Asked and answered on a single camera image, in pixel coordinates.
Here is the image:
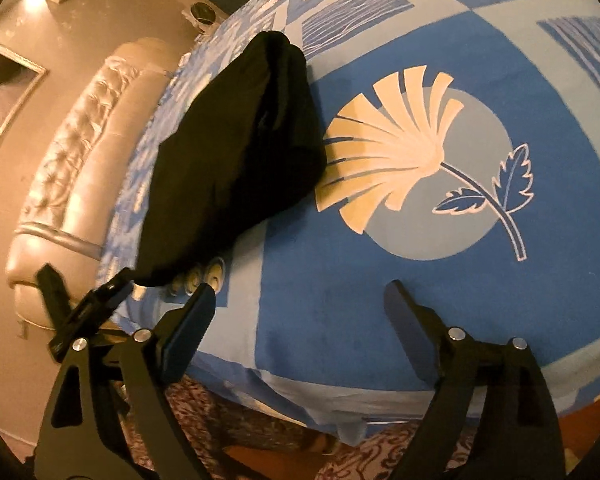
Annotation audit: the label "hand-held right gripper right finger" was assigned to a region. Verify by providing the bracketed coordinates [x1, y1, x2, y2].
[384, 280, 567, 480]

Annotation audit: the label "blue patterned bed sheet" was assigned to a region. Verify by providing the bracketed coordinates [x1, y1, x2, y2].
[97, 0, 600, 443]

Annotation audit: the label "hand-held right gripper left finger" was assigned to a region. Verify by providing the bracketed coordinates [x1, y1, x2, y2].
[34, 282, 217, 480]

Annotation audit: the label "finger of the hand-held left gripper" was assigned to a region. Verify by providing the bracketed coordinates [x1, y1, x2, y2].
[47, 267, 137, 361]
[36, 262, 73, 333]

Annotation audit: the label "framed wall picture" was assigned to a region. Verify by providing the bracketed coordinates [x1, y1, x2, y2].
[0, 36, 49, 172]

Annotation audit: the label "black pants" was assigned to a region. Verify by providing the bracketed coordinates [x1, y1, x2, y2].
[135, 30, 327, 287]

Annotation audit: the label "silver tufted headboard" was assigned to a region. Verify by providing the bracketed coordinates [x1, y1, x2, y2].
[5, 37, 183, 332]

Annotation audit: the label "round dark device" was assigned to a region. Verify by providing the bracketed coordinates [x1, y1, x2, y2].
[182, 2, 223, 28]

